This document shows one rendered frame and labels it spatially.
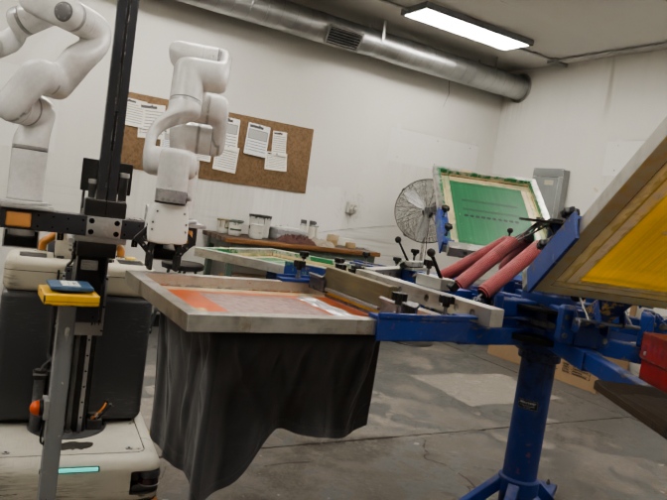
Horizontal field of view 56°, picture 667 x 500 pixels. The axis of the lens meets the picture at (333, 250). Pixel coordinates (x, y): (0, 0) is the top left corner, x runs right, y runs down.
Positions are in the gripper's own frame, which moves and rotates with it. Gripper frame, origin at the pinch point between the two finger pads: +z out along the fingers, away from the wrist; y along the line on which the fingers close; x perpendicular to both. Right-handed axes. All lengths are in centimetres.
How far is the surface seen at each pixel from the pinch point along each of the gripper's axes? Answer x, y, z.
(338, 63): -380, -256, -153
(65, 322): -10.2, 19.5, 18.0
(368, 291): 7, -58, 3
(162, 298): 9.5, 1.8, 6.9
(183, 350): 1.0, -7.7, 22.0
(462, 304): 23, -80, 2
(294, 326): 29.0, -23.7, 8.6
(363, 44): -346, -259, -167
